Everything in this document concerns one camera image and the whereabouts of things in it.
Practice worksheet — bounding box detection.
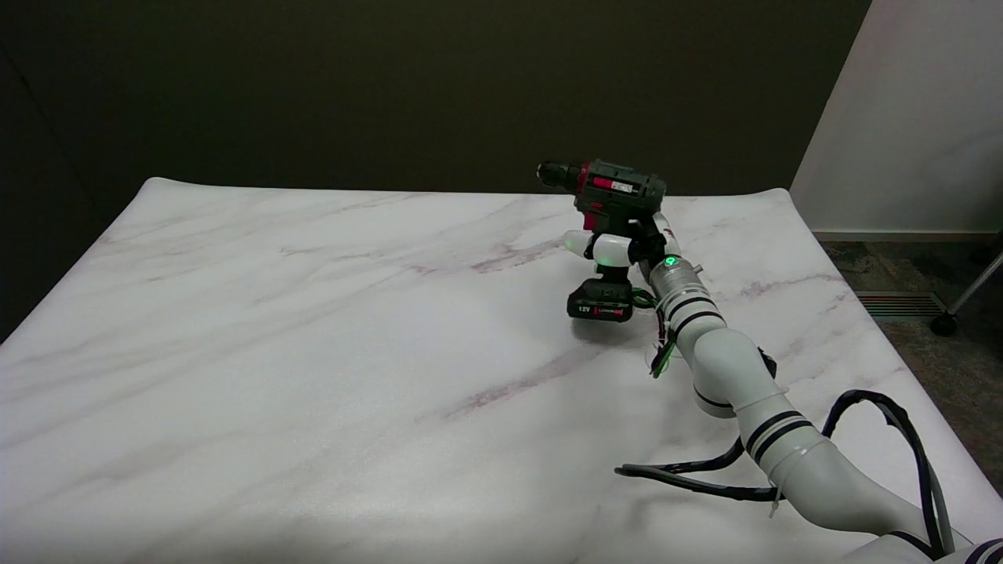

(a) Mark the grey chair leg with caster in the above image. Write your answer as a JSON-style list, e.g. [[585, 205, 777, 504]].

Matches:
[[929, 249, 1003, 338]]

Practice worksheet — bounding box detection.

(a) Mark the metal floor vent grille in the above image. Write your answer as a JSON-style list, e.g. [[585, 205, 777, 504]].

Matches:
[[854, 291, 950, 317]]

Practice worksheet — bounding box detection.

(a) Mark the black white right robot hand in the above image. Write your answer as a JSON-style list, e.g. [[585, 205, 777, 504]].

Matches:
[[562, 212, 682, 272]]

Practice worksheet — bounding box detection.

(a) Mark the black looping robot cable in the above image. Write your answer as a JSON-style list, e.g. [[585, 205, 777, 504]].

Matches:
[[614, 389, 958, 562]]

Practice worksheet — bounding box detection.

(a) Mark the green red power screwdriver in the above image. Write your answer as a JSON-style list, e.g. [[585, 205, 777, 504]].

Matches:
[[536, 159, 668, 324]]

